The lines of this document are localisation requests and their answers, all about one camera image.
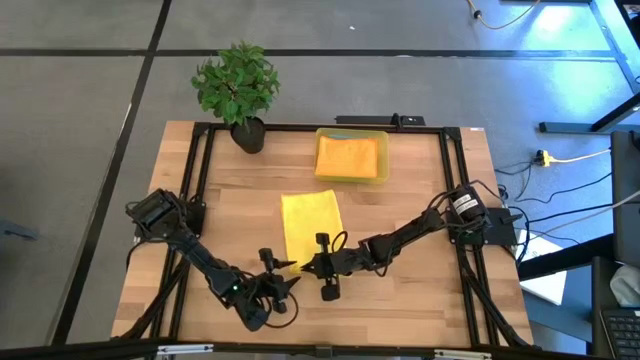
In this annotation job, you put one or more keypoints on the white paper sheet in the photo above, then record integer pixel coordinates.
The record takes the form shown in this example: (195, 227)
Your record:
(547, 287)

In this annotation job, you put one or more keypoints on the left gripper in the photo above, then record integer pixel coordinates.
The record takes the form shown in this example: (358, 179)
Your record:
(274, 292)

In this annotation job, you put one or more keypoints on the orange microfiber towel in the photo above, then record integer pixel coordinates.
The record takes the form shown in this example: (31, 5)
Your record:
(347, 157)

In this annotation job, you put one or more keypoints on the black rig crossbeam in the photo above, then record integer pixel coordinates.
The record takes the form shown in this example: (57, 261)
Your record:
(100, 348)

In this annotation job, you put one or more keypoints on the grey crumpled bag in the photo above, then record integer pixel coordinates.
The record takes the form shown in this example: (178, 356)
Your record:
(627, 285)

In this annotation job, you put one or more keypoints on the black laptop keyboard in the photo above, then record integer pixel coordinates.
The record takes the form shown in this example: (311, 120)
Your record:
(622, 332)

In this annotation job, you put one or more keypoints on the black bar device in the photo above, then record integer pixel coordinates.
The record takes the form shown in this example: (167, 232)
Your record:
(370, 119)

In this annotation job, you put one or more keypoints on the black desk frame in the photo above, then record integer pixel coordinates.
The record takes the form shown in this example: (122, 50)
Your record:
(565, 127)

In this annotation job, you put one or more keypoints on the green plant in black pot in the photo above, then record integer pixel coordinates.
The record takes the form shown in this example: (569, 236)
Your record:
(235, 85)

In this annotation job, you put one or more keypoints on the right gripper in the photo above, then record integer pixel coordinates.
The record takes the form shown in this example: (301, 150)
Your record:
(335, 262)

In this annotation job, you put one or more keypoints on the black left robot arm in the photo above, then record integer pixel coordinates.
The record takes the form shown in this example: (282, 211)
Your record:
(200, 260)

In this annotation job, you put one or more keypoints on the yellow microfiber towel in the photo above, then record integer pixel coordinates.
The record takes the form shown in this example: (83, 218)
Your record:
(310, 220)

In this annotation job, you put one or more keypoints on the yellow translucent plastic bin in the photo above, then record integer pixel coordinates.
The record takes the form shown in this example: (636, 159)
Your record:
(384, 150)

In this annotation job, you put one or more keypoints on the black aluminium table frame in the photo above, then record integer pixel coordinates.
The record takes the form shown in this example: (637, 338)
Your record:
(452, 135)

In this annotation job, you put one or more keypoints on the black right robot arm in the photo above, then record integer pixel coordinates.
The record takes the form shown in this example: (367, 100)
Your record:
(415, 230)

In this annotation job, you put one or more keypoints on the yellow power plug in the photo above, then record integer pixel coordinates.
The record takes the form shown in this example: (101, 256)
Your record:
(545, 159)

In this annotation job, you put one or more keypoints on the silver metal bracket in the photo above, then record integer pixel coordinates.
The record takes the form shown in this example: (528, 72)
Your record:
(185, 349)
(462, 354)

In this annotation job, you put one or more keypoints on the dark grey monitor back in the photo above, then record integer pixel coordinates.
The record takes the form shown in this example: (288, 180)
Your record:
(625, 200)

